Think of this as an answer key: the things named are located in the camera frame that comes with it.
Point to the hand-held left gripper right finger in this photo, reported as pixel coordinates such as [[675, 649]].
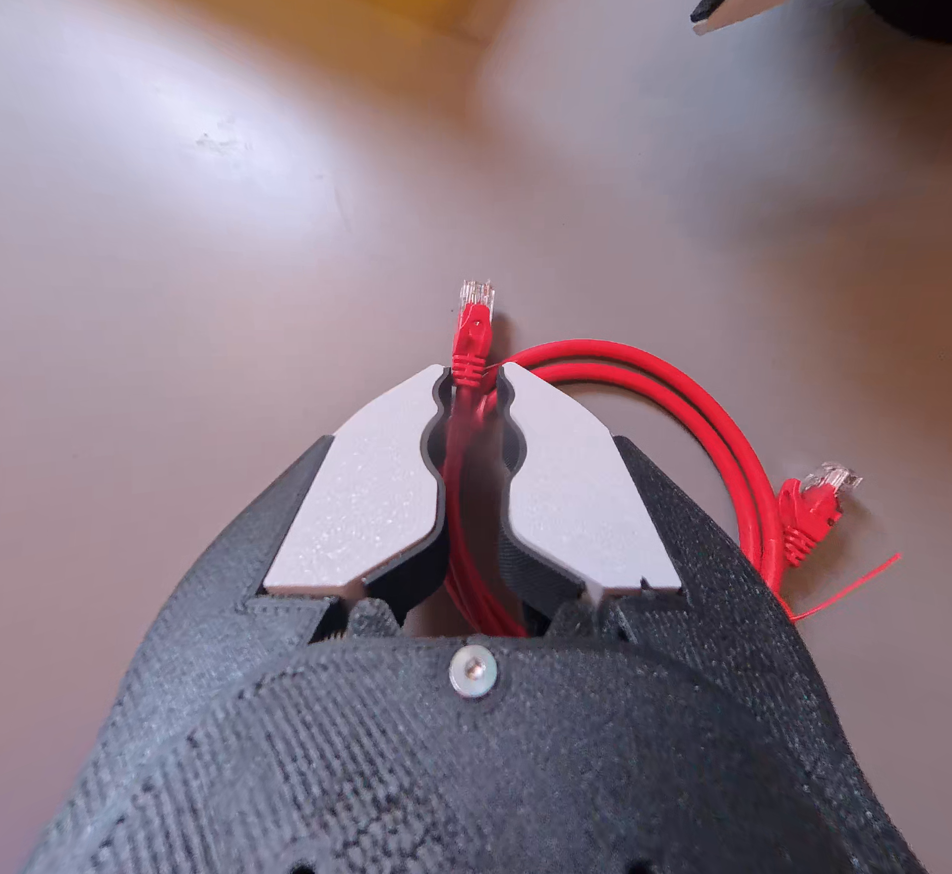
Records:
[[580, 495]]

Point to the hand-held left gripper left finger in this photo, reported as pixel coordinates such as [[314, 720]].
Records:
[[372, 487]]

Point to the red twist tie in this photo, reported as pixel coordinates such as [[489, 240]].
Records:
[[818, 604]]

